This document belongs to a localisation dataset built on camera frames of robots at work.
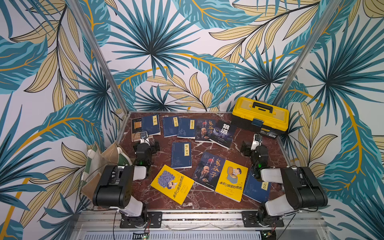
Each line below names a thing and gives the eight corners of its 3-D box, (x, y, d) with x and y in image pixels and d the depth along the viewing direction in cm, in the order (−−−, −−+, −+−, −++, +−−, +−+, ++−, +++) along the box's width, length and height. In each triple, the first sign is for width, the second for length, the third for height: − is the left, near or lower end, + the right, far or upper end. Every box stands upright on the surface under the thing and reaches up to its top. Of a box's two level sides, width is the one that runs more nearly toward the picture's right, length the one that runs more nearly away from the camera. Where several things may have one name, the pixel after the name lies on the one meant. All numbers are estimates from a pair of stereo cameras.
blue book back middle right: (177, 139, 106) (176, 137, 104) (178, 119, 117) (178, 117, 115) (195, 139, 106) (195, 137, 104) (195, 119, 117) (195, 117, 115)
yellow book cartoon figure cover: (214, 190, 84) (215, 189, 83) (224, 160, 96) (225, 159, 94) (239, 202, 81) (240, 201, 79) (247, 169, 93) (248, 168, 91)
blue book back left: (142, 137, 106) (141, 135, 104) (142, 119, 116) (141, 116, 114) (160, 134, 107) (160, 132, 105) (159, 116, 118) (158, 114, 116)
